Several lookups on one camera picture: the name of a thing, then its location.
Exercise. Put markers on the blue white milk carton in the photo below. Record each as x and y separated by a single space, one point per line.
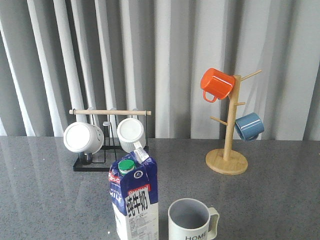
133 187

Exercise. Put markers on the white ribbed hanging mug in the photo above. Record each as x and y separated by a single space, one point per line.
130 131

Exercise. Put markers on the orange enamel mug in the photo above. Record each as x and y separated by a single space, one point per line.
216 85

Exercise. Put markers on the wooden mug tree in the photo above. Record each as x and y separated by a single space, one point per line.
225 160

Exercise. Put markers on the white smiley hanging mug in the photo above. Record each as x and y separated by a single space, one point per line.
81 137

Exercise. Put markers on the blue enamel mug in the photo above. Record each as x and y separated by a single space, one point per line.
249 127

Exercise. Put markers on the white HOME mug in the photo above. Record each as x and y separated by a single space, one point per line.
190 219

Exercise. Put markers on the grey pleated curtain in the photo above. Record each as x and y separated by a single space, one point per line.
58 55

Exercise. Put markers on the black wire mug rack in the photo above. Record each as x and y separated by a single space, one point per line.
111 148

